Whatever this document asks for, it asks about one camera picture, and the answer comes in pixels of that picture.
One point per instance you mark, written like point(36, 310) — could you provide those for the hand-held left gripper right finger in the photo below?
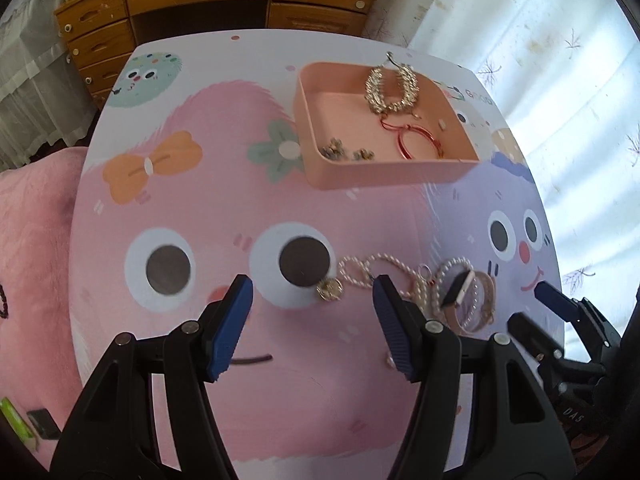
point(395, 330)

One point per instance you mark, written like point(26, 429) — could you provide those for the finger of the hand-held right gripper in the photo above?
point(530, 332)
point(552, 301)

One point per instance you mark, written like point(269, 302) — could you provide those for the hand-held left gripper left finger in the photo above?
point(231, 327)

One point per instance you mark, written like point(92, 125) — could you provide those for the pink rectangular tray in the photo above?
point(345, 110)

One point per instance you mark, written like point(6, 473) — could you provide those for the small metal earrings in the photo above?
point(336, 149)
point(364, 154)

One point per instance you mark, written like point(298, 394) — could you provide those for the pink plush blanket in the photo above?
point(35, 260)

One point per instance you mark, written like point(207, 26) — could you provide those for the small black box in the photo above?
point(44, 425)

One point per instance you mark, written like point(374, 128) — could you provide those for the white floral curtain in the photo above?
point(550, 60)

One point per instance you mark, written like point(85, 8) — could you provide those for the white lace curtain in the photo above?
point(30, 85)

